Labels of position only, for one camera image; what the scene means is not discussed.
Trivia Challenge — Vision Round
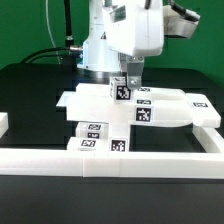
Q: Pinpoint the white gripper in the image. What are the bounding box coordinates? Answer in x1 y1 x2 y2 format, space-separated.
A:
102 0 164 90

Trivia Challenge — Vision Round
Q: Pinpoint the white chair back frame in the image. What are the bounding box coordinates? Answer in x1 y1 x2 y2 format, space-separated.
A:
57 83 221 128

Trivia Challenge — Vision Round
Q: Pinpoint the white chair seat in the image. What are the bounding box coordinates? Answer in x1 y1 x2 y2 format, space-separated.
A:
67 122 108 151

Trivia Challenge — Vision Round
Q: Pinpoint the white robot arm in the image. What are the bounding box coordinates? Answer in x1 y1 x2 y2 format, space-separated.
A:
79 0 164 89

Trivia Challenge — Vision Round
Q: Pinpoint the white part at left edge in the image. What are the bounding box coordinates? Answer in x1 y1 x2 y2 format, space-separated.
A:
0 112 8 138

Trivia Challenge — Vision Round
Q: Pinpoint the white U-shaped fence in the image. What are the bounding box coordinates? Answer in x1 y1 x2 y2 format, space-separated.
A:
0 127 224 179

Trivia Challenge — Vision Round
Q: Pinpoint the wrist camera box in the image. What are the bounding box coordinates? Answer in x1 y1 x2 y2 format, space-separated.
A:
163 3 200 39

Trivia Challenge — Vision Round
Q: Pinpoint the black cable bundle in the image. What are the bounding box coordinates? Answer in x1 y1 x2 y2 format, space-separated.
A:
20 0 84 65

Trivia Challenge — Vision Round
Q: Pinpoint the thin white cable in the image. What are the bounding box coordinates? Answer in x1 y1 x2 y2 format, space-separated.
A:
45 0 63 64

